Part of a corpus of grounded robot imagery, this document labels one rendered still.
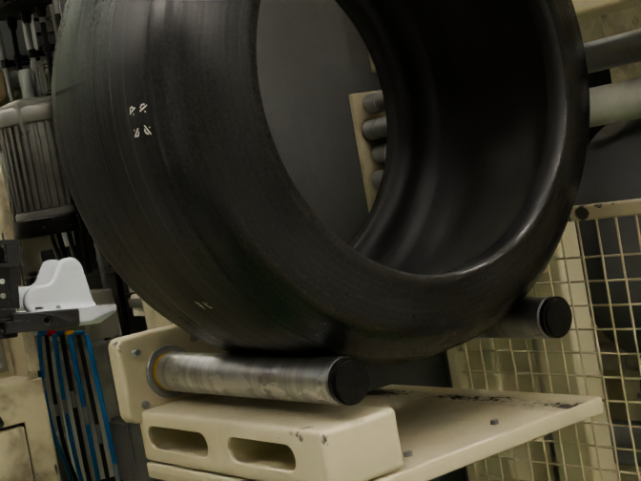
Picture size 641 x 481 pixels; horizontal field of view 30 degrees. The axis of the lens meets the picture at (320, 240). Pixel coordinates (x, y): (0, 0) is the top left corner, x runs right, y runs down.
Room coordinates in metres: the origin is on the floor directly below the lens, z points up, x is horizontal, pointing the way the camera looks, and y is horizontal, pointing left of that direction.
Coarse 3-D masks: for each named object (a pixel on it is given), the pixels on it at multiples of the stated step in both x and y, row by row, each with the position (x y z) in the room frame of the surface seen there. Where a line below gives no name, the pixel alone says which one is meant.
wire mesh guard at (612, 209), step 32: (608, 256) 1.43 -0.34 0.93; (608, 288) 1.43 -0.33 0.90; (448, 352) 1.67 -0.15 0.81; (480, 352) 1.63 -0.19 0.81; (512, 352) 1.58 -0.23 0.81; (544, 352) 1.53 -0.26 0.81; (576, 352) 1.49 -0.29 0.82; (608, 352) 1.45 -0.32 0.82; (512, 448) 1.60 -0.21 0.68; (544, 448) 1.55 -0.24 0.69; (608, 448) 1.47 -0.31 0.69; (480, 480) 1.67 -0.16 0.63; (512, 480) 1.61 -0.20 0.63
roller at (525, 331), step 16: (528, 304) 1.26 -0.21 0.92; (544, 304) 1.24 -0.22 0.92; (560, 304) 1.25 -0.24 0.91; (512, 320) 1.27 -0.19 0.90; (528, 320) 1.25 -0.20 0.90; (544, 320) 1.24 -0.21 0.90; (560, 320) 1.25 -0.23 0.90; (480, 336) 1.33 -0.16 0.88; (496, 336) 1.31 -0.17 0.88; (512, 336) 1.29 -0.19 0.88; (528, 336) 1.27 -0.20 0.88; (544, 336) 1.25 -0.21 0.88; (560, 336) 1.25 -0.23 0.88
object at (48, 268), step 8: (48, 264) 1.06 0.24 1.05; (56, 264) 1.06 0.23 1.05; (40, 272) 1.05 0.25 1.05; (48, 272) 1.06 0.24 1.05; (40, 280) 1.05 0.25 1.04; (48, 280) 1.05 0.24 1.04; (24, 288) 1.04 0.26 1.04; (104, 304) 1.07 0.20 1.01; (16, 312) 1.03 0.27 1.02; (24, 312) 1.03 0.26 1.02
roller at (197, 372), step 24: (168, 360) 1.33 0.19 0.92; (192, 360) 1.29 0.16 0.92; (216, 360) 1.25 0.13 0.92; (240, 360) 1.21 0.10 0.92; (264, 360) 1.18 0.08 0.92; (288, 360) 1.14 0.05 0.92; (312, 360) 1.11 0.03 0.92; (336, 360) 1.09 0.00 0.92; (360, 360) 1.09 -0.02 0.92; (168, 384) 1.33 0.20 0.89; (192, 384) 1.28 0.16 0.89; (216, 384) 1.24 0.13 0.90; (240, 384) 1.20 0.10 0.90; (264, 384) 1.16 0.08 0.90; (288, 384) 1.13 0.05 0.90; (312, 384) 1.09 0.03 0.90; (336, 384) 1.07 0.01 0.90; (360, 384) 1.09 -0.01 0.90
